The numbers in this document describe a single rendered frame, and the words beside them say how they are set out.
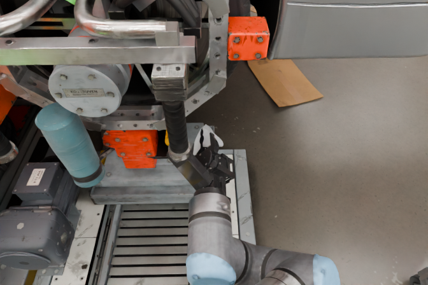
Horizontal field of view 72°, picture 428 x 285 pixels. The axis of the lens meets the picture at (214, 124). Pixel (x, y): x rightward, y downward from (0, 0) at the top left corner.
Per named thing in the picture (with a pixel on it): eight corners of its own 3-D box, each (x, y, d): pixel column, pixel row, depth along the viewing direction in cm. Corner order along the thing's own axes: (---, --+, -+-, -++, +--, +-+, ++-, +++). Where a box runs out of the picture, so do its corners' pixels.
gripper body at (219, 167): (213, 169, 78) (213, 212, 70) (188, 156, 73) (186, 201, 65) (234, 157, 74) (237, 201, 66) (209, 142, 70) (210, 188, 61)
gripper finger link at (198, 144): (209, 138, 83) (209, 166, 77) (193, 128, 80) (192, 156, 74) (217, 133, 81) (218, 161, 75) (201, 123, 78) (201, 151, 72)
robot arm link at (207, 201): (179, 221, 62) (211, 205, 57) (180, 200, 65) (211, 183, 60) (209, 232, 67) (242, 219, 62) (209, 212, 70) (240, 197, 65)
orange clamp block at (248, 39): (225, 42, 72) (262, 42, 73) (227, 62, 67) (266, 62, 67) (226, 16, 67) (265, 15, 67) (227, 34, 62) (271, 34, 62)
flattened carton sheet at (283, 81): (279, 48, 212) (281, 44, 210) (322, 98, 178) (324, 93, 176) (241, 57, 206) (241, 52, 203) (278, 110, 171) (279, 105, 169)
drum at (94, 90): (145, 58, 74) (134, 3, 64) (130, 121, 60) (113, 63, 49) (88, 58, 74) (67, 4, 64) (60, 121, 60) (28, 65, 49)
